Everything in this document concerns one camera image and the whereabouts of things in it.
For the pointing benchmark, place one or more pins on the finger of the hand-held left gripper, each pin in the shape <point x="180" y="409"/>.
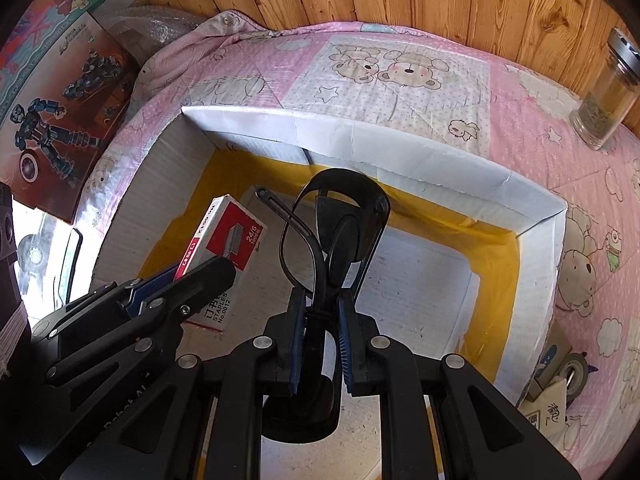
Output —
<point x="150" y="290"/>
<point x="205" y="280"/>

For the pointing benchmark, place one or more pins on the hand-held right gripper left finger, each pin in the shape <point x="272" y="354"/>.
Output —
<point x="298" y="342"/>

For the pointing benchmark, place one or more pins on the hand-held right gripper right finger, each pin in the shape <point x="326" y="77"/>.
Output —
<point x="345" y="350"/>

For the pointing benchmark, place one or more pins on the red and white staples box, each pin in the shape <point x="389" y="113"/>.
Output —
<point x="235" y="230"/>

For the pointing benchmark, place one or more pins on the white cardboard box container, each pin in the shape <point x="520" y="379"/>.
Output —
<point x="400" y="285"/>

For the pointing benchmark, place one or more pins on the black sunglasses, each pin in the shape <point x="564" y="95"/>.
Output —
<point x="345" y="245"/>

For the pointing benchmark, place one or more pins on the black smartphone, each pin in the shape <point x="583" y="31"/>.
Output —
<point x="70" y="265"/>

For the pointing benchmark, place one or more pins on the robot toy box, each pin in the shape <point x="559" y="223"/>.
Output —
<point x="65" y="110"/>

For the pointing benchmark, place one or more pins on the bubble wrap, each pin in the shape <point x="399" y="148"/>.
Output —
<point x="150" y="30"/>

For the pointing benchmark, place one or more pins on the pink bear printed blanket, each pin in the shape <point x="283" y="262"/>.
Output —
<point x="525" y="125"/>

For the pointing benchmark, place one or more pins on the glass bottle with metal lid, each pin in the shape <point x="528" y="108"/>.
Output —
<point x="600" y="105"/>

